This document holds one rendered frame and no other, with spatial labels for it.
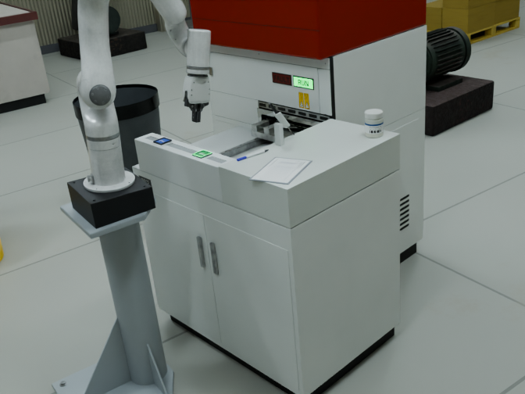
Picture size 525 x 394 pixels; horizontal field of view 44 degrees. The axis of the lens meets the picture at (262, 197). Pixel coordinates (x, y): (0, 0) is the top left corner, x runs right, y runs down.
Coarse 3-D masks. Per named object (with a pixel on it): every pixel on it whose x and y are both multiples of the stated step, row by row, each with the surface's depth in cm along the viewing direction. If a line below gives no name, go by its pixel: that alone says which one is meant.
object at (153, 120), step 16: (128, 96) 459; (144, 96) 456; (80, 112) 414; (128, 112) 410; (144, 112) 417; (80, 128) 428; (128, 128) 415; (144, 128) 422; (160, 128) 445; (128, 144) 420; (128, 160) 425
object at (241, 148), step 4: (252, 140) 290; (256, 140) 290; (260, 140) 292; (264, 140) 294; (244, 144) 286; (248, 144) 287; (252, 144) 289; (256, 144) 291; (260, 144) 292; (232, 148) 283; (236, 148) 283; (240, 148) 284; (244, 148) 286; (248, 148) 288; (220, 152) 279; (224, 152) 279; (228, 152) 280; (232, 152) 282; (236, 152) 283; (240, 152) 285
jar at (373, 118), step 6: (366, 114) 244; (372, 114) 243; (378, 114) 242; (366, 120) 245; (372, 120) 244; (378, 120) 243; (366, 126) 246; (372, 126) 244; (378, 126) 244; (366, 132) 247; (372, 132) 245; (378, 132) 245
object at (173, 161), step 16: (144, 144) 267; (176, 144) 261; (144, 160) 272; (160, 160) 263; (176, 160) 254; (192, 160) 245; (208, 160) 242; (224, 160) 241; (160, 176) 267; (176, 176) 258; (192, 176) 249; (208, 176) 241; (208, 192) 245
